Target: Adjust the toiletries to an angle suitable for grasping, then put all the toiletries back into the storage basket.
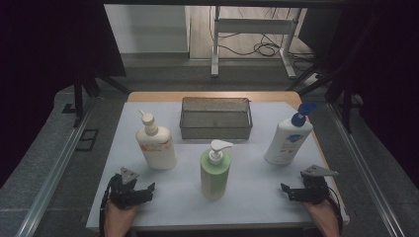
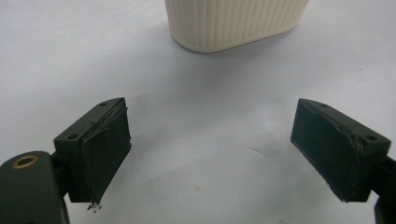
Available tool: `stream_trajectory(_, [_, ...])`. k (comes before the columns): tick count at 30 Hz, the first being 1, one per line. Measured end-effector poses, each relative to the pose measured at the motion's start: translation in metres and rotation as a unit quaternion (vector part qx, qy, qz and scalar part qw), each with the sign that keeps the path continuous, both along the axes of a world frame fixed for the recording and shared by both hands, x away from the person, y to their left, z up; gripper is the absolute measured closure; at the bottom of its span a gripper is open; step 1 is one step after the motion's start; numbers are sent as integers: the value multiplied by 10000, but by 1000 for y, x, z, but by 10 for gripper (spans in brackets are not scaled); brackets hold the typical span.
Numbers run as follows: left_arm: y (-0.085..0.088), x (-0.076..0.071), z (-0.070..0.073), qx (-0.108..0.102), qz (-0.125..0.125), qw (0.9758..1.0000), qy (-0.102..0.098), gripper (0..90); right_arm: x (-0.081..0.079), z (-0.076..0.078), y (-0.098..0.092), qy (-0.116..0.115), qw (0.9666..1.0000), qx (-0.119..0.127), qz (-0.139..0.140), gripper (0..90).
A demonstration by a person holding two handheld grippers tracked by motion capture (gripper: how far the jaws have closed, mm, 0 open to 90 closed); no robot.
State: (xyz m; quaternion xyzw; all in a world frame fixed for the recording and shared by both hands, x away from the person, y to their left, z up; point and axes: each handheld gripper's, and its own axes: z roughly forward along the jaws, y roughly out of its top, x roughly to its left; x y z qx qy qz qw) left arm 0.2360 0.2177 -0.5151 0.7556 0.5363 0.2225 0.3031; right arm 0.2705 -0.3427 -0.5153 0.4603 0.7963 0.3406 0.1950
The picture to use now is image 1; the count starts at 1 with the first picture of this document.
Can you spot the aluminium rail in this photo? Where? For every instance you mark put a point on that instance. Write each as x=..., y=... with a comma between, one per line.
x=365, y=171
x=52, y=177

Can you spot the dark curtain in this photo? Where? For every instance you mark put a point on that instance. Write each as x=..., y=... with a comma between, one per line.
x=388, y=82
x=39, y=65

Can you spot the black metal stand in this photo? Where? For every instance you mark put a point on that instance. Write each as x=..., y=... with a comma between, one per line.
x=346, y=105
x=78, y=98

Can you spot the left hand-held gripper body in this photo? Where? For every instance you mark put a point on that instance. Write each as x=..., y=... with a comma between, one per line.
x=123, y=194

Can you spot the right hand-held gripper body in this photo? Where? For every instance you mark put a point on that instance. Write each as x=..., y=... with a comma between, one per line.
x=314, y=192

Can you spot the white cabinet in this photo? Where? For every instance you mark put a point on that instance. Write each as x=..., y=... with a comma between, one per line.
x=148, y=29

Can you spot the metal mesh basket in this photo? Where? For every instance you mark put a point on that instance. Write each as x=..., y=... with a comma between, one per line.
x=214, y=132

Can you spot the person's right hand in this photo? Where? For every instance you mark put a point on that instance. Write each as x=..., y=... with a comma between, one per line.
x=321, y=212

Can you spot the white power strip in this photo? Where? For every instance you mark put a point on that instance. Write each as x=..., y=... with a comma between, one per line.
x=311, y=79

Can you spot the green pump bottle white nozzle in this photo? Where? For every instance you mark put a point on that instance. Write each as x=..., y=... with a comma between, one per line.
x=214, y=177

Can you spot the white desk frame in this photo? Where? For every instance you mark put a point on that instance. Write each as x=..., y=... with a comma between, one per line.
x=253, y=25

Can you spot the white bottle with blue pump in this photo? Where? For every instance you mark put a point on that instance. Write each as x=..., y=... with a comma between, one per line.
x=286, y=141

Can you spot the person's left hand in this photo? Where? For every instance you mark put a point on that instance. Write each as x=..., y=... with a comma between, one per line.
x=120, y=217

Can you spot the cream pump bottle orange label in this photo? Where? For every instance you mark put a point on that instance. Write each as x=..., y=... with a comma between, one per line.
x=158, y=154

